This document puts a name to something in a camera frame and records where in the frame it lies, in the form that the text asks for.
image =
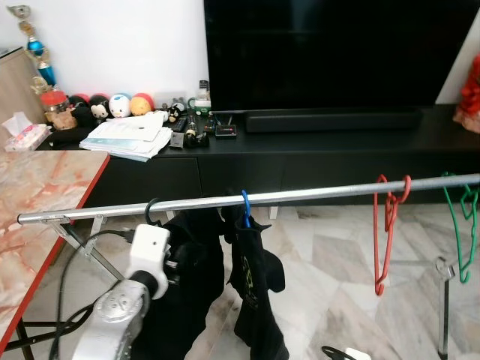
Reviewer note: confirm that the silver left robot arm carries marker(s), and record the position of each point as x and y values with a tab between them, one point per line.
112	322

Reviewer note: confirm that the blue clothes hanger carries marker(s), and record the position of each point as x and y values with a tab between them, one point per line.
245	206

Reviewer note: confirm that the red plastic clothes hanger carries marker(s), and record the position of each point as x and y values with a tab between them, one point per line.
376	240

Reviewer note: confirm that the green plastic clothes hanger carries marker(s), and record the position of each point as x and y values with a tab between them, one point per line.
454	225

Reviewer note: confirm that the black remote control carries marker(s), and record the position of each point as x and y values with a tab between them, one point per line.
191	131

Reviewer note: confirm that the white paper stack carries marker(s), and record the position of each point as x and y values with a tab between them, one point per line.
127	136

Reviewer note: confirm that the small black box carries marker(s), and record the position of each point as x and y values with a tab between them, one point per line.
226	129

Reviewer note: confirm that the small black white figurine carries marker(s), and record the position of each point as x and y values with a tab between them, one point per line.
176	112

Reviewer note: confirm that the silver metal clothes rack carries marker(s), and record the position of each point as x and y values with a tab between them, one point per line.
315	193

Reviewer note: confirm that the marble folding table red edge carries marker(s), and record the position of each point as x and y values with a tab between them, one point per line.
37	195

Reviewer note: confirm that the yellow red round plush toy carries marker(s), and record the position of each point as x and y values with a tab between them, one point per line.
142	105

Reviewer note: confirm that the white blue round plush toy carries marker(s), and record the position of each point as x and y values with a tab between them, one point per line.
121	106

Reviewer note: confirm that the black white mouse plush toy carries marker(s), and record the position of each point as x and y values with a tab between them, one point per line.
101	110

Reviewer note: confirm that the black round plush toy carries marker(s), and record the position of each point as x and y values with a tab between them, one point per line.
81	109

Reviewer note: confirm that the pink white tissue pack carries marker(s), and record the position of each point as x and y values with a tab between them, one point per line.
26	136

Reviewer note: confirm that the jar with red lid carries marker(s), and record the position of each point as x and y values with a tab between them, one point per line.
54	99

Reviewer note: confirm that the black soundbar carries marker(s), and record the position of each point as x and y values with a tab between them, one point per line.
334	121

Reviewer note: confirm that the red robed figurine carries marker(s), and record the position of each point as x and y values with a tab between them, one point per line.
469	94

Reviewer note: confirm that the light wooden cabinet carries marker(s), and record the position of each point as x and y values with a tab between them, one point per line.
15	90

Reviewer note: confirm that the gold blue trophy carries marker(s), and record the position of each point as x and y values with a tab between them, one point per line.
36	48

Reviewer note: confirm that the black flat television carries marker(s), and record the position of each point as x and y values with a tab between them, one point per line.
337	52

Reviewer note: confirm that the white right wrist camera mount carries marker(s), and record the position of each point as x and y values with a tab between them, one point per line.
358	355

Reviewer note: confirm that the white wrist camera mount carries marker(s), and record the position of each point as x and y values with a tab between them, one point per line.
358	355
148	251

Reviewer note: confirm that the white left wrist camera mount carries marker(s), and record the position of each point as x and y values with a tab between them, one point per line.
148	251

